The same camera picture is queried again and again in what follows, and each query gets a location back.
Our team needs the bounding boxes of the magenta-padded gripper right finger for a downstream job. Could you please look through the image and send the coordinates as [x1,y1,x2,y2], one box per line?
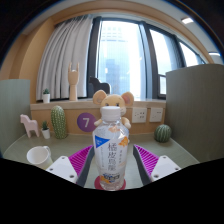
[133,144,182,186]

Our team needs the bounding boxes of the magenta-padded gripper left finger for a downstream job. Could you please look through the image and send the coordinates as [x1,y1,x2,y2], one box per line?
[45,145,95,188]

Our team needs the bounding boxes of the clear plastic drink bottle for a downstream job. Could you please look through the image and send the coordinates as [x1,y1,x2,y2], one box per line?
[92,105,130,192]

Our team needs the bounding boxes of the white cup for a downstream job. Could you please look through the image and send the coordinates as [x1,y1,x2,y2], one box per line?
[26,145,54,171]

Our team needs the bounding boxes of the round green cactus ornament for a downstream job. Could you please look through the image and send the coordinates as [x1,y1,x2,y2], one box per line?
[153,124,172,144]

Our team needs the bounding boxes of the flat round red coaster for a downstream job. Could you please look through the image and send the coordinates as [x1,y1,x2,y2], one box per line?
[94,175,127,191]

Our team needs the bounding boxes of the small plant in white pot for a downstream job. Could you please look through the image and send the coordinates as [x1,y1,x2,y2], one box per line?
[40,120,52,140]
[41,87,51,104]

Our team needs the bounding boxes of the tall green cactus ornament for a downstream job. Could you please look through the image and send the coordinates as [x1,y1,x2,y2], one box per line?
[50,105,68,140]

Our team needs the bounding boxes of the round purple number sign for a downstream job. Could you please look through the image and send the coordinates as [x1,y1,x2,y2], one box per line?
[76,112,98,133]

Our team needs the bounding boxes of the pink horse figurine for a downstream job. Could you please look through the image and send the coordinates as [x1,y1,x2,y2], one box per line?
[19,113,40,139]

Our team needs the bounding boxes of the green desk partition panel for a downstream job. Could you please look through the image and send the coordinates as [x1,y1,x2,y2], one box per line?
[164,63,224,164]
[0,78,32,156]

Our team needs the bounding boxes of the beige plush mouse toy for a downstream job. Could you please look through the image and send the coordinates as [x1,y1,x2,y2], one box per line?
[92,89,135,129]

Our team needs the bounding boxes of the wooden hand sculpture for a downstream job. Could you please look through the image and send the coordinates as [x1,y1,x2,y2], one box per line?
[67,61,80,102]

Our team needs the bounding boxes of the black horse figurine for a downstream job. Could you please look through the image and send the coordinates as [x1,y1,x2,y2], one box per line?
[88,76,112,98]

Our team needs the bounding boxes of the white pleated curtain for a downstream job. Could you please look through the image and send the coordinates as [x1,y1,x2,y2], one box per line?
[35,14,94,102]

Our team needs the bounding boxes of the dark-framed window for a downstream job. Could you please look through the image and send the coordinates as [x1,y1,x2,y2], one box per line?
[87,16,208,101]

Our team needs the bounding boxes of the ceiling lights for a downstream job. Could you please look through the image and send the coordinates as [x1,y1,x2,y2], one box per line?
[180,17,221,57]

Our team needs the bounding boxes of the white wall socket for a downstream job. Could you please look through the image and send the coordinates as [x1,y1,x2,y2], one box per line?
[149,107,164,123]
[131,107,148,124]

